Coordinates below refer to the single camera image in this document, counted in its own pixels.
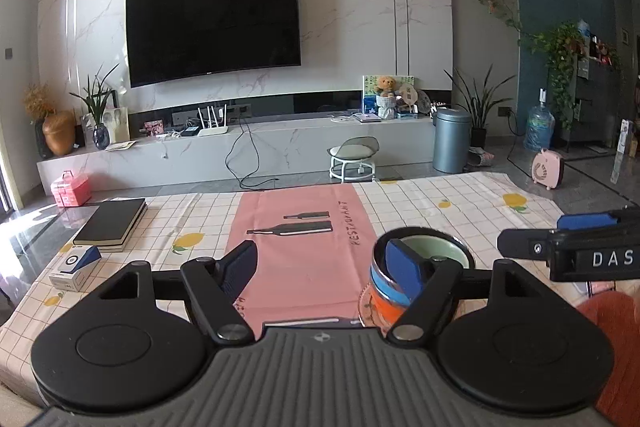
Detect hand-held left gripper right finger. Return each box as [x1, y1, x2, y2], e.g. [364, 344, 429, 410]
[385, 238, 547, 344]

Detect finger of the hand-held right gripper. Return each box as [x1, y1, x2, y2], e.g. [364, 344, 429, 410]
[497, 228, 552, 261]
[556, 206, 640, 232]

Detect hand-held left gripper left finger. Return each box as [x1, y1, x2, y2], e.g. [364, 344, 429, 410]
[95, 239, 259, 347]

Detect striped ceramic cup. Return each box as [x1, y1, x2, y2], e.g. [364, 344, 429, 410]
[371, 227, 474, 309]

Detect green ceramic bowl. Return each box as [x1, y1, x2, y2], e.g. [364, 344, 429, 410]
[400, 234, 464, 269]

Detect orange steel bowl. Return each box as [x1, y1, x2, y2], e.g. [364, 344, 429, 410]
[371, 291, 414, 327]

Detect floral clear glass plate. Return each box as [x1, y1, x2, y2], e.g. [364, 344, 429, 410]
[357, 283, 385, 326]

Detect person's right forearm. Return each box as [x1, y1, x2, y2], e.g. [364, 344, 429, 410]
[575, 291, 640, 427]

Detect pink bottle-print placemat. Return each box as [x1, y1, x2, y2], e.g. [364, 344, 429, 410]
[224, 183, 379, 341]

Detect pink fan heater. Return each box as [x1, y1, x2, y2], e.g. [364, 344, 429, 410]
[531, 148, 566, 192]

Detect blue water bottle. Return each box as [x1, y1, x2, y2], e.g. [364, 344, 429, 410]
[523, 89, 556, 153]

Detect dark grey cabinet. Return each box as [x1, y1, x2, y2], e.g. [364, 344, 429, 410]
[550, 19, 627, 148]

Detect marble television console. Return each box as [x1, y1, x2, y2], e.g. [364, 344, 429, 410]
[37, 114, 436, 208]

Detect grey trash can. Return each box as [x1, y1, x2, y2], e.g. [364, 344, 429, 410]
[431, 108, 473, 174]

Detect white rolling stool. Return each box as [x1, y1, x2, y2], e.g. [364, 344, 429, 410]
[329, 136, 377, 184]

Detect white router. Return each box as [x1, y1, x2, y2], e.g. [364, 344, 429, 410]
[197, 104, 230, 137]

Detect black book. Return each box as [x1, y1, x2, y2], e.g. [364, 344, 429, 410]
[73, 198, 148, 253]

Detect long-leaf potted plant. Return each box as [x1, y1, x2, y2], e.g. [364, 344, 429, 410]
[444, 66, 516, 149]

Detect white and blue box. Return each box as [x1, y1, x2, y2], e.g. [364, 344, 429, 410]
[48, 244, 102, 292]

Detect trailing vine plant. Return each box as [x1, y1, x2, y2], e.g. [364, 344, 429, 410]
[460, 0, 587, 130]

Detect round hand fan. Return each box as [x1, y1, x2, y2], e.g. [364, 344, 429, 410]
[395, 83, 419, 113]

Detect blue and green painting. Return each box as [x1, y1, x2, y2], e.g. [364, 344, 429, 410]
[362, 74, 416, 118]

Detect teddy bear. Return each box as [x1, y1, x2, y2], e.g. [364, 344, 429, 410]
[376, 77, 399, 120]

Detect pink storage box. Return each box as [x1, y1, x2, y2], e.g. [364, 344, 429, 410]
[50, 170, 92, 208]

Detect white photo card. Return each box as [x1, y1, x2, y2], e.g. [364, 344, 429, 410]
[105, 106, 130, 143]

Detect green plant in blue vase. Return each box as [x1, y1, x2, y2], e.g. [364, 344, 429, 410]
[69, 64, 121, 152]

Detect golden vase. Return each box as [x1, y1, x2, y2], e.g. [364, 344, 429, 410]
[42, 110, 77, 156]

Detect black television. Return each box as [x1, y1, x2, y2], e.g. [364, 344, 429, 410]
[125, 0, 302, 88]

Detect dried flowers in dark vase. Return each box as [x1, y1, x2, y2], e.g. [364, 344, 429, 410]
[22, 83, 56, 160]

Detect black cable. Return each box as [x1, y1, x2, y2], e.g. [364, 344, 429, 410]
[225, 117, 280, 190]

